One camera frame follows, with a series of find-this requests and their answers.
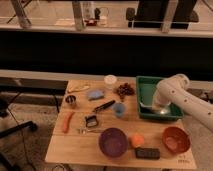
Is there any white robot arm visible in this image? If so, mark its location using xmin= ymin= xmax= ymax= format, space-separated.
xmin=152 ymin=74 xmax=213 ymax=132

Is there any green plastic tray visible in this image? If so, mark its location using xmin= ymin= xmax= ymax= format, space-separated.
xmin=136 ymin=76 xmax=183 ymax=121

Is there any white lidded container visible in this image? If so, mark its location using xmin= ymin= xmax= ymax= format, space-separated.
xmin=104 ymin=75 xmax=117 ymax=89

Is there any blue cloth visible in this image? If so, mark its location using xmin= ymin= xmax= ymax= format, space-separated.
xmin=87 ymin=90 xmax=104 ymax=101

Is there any bunch of dark grapes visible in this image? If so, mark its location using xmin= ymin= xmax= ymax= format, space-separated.
xmin=115 ymin=83 xmax=135 ymax=101

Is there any blue plastic cup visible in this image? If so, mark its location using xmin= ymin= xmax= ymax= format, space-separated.
xmin=112 ymin=103 xmax=126 ymax=118

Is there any banana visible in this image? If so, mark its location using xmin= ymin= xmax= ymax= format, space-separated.
xmin=67 ymin=85 xmax=90 ymax=93

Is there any small metal cup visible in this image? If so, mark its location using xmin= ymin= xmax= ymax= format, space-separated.
xmin=65 ymin=95 xmax=77 ymax=108

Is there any orange carrot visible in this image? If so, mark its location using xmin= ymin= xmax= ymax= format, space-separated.
xmin=62 ymin=112 xmax=75 ymax=133

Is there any metal fork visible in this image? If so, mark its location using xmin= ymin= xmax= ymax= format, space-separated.
xmin=77 ymin=129 xmax=102 ymax=134

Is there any purple bowl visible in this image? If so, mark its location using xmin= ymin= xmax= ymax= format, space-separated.
xmin=98 ymin=128 xmax=128 ymax=158

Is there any orange fruit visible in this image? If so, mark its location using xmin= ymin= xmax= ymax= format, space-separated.
xmin=130 ymin=134 xmax=145 ymax=148

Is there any black sponge block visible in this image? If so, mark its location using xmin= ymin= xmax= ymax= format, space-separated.
xmin=135 ymin=148 xmax=160 ymax=160

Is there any orange bowl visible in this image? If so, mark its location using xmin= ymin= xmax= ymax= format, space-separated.
xmin=162 ymin=126 xmax=191 ymax=155

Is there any black office chair base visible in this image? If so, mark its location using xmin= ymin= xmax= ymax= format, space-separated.
xmin=0 ymin=98 xmax=38 ymax=171

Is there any black handled knife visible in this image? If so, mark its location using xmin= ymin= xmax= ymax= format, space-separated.
xmin=92 ymin=100 xmax=115 ymax=113

